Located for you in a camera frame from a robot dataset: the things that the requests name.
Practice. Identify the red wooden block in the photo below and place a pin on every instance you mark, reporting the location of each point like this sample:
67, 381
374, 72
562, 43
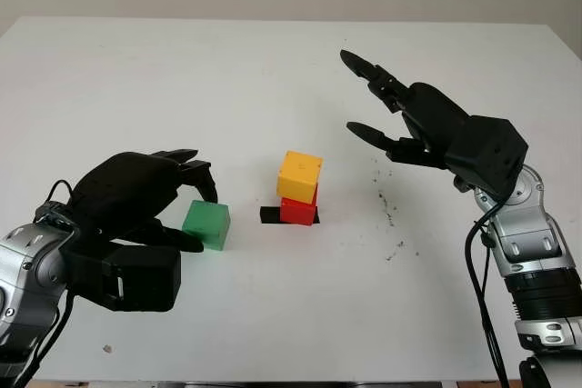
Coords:
298, 213

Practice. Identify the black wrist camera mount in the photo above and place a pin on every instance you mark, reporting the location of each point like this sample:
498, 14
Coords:
491, 152
141, 279

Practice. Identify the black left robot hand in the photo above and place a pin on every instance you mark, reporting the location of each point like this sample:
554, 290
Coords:
123, 192

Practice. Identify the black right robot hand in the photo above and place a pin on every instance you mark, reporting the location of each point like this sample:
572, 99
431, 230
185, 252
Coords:
432, 113

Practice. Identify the green wooden block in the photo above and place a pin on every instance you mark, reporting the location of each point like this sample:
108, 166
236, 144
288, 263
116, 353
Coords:
211, 222

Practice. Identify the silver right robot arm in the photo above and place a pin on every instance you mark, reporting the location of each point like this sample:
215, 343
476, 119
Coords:
527, 233

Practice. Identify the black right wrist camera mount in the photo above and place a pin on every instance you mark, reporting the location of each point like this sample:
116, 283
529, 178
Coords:
491, 152

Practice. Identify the yellow wooden block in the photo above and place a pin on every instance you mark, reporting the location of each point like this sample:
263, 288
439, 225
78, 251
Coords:
298, 174

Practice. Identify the black tape strip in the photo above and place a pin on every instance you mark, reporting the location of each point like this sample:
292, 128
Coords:
269, 216

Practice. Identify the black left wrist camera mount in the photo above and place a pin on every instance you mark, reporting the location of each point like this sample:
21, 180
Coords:
141, 279

